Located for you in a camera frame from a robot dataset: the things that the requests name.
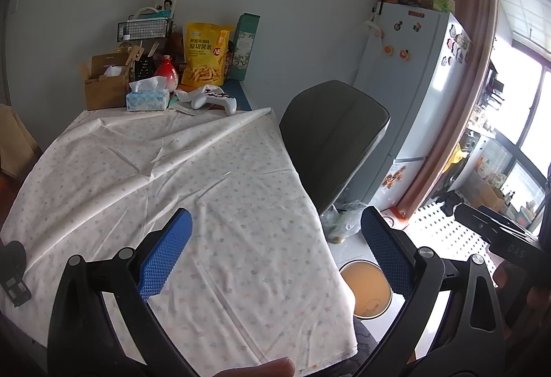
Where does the beige round trash bin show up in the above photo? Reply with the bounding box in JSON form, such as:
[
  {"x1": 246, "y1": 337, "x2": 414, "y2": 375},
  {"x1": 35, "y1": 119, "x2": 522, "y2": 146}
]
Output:
[{"x1": 340, "y1": 259, "x2": 392, "y2": 320}]

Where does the right hand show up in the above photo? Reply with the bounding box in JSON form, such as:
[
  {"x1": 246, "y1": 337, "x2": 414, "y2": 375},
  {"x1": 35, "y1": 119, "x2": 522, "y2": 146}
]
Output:
[{"x1": 493, "y1": 260, "x2": 550, "y2": 316}]

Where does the left hand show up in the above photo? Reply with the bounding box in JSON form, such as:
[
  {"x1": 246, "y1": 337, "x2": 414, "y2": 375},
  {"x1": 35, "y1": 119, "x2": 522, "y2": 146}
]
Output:
[{"x1": 214, "y1": 357, "x2": 295, "y2": 377}]

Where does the large brown carton box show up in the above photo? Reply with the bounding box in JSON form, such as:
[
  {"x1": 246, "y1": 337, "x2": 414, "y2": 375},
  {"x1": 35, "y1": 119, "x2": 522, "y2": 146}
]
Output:
[{"x1": 469, "y1": 173, "x2": 506, "y2": 212}]

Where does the orange white cardboard box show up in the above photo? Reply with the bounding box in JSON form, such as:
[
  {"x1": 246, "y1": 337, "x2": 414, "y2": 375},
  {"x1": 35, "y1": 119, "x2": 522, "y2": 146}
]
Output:
[{"x1": 381, "y1": 207, "x2": 409, "y2": 231}]

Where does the clear plastic garbage bag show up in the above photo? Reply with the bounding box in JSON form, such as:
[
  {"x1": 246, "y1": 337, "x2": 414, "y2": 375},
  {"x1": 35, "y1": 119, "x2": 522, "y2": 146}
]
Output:
[{"x1": 320, "y1": 200, "x2": 368, "y2": 244}]

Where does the yellow plastic bag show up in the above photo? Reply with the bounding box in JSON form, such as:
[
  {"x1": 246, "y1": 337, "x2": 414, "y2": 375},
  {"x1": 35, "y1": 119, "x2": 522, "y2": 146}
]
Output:
[{"x1": 445, "y1": 144, "x2": 465, "y2": 170}]

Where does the white floral tablecloth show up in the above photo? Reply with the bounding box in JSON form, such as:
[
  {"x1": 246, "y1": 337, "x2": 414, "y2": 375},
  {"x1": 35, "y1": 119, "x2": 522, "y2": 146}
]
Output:
[{"x1": 1, "y1": 108, "x2": 357, "y2": 376}]

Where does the black tablet stand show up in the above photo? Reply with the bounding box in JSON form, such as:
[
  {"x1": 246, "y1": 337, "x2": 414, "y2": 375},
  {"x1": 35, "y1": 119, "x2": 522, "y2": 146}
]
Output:
[{"x1": 0, "y1": 241, "x2": 32, "y2": 307}]

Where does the grey dining chair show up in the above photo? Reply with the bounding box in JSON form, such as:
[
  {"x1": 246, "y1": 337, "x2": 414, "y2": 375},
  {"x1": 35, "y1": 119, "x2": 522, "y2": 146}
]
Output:
[{"x1": 279, "y1": 81, "x2": 391, "y2": 215}]

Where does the blue tissue box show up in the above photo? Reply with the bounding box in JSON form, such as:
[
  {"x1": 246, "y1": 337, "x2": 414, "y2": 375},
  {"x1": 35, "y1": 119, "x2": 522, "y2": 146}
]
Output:
[{"x1": 126, "y1": 76, "x2": 170, "y2": 111}]

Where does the clothes pile on chair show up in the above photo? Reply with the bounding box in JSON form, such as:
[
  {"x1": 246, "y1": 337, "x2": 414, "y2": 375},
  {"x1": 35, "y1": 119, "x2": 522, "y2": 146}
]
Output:
[{"x1": 0, "y1": 105, "x2": 42, "y2": 182}]

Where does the white game controller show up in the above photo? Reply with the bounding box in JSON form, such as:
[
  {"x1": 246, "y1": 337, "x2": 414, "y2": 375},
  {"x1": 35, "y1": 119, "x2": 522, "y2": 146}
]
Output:
[{"x1": 175, "y1": 84, "x2": 237, "y2": 116}]

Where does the white refrigerator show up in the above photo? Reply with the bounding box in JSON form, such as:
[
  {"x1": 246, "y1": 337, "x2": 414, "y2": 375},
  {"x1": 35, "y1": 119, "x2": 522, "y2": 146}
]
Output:
[{"x1": 342, "y1": 3, "x2": 472, "y2": 210}]

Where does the red white bottle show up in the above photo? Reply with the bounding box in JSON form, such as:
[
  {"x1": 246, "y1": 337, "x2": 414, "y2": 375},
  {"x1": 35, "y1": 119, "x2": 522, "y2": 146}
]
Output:
[{"x1": 155, "y1": 55, "x2": 179, "y2": 92}]

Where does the open brown cardboard box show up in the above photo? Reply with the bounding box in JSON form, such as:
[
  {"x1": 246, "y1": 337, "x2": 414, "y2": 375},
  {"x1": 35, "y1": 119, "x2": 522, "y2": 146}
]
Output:
[{"x1": 79, "y1": 45, "x2": 144, "y2": 111}]

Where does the black knife block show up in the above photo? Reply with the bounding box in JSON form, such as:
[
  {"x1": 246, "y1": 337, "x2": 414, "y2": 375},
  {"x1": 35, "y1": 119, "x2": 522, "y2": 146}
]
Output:
[{"x1": 134, "y1": 42, "x2": 159, "y2": 81}]

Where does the yellow snack bag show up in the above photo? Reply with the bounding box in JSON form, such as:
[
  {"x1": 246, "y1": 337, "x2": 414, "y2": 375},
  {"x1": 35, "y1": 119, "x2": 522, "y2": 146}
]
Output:
[{"x1": 180, "y1": 22, "x2": 233, "y2": 90}]

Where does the green tall box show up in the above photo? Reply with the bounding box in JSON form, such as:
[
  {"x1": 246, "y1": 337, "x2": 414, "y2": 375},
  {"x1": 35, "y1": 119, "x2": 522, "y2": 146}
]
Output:
[{"x1": 228, "y1": 13, "x2": 261, "y2": 81}]

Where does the black wire basket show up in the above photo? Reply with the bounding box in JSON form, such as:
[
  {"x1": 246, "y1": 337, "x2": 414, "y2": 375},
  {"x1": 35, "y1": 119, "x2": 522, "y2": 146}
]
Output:
[{"x1": 117, "y1": 17, "x2": 174, "y2": 42}]

